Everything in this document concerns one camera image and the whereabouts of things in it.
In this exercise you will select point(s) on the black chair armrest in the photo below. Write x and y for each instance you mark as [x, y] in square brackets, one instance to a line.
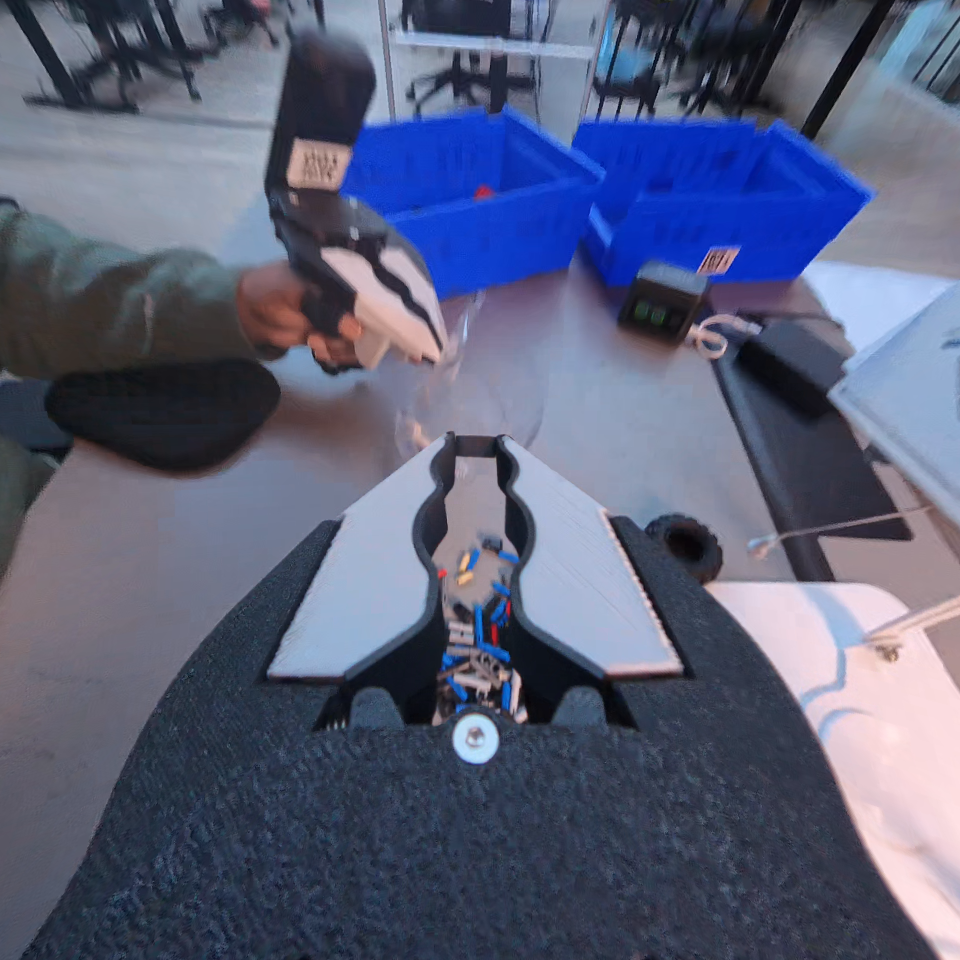
[165, 413]

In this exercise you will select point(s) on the black toy tire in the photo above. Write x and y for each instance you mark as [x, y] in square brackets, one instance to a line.
[686, 548]

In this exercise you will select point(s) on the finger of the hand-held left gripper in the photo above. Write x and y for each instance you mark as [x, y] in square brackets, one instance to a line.
[420, 308]
[360, 308]

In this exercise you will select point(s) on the black power brick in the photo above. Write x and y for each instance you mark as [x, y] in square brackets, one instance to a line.
[795, 360]

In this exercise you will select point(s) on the white booklet stand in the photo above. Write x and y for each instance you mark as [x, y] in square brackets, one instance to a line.
[855, 720]

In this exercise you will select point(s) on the grey desk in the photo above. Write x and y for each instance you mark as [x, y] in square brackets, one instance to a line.
[600, 405]

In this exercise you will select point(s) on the black digital timer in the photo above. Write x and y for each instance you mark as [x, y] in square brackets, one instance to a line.
[660, 303]

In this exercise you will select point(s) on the pile of small toy parts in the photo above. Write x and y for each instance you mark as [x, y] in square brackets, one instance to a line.
[480, 630]

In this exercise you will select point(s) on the person's left forearm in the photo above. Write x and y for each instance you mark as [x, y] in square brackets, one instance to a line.
[120, 293]

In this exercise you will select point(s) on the clear plastic bag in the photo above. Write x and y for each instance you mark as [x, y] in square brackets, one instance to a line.
[480, 390]

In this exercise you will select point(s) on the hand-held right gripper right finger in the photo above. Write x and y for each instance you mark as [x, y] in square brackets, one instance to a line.
[593, 585]

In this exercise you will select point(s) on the person's left hand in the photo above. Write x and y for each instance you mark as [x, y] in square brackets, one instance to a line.
[278, 315]

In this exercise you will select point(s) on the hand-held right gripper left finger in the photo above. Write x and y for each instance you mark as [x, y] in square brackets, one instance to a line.
[360, 593]

